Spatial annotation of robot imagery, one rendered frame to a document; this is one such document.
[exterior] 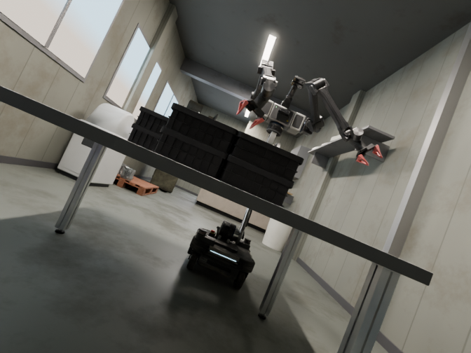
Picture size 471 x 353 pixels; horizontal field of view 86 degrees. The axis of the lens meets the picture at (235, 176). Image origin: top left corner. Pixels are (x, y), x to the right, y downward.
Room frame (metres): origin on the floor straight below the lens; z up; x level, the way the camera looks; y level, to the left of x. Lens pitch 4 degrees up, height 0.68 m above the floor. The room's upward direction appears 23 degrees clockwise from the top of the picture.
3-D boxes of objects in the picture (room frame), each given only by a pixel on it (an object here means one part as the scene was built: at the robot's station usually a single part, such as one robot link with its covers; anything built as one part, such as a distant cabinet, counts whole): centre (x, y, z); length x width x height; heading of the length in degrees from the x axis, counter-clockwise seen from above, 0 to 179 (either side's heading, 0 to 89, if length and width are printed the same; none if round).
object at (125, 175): (5.02, 1.82, 0.18); 1.25 x 0.89 x 0.35; 2
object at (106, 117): (3.68, 1.96, 0.58); 0.65 x 0.54 x 1.16; 2
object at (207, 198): (7.87, -0.30, 0.43); 2.21 x 1.79 x 0.85; 92
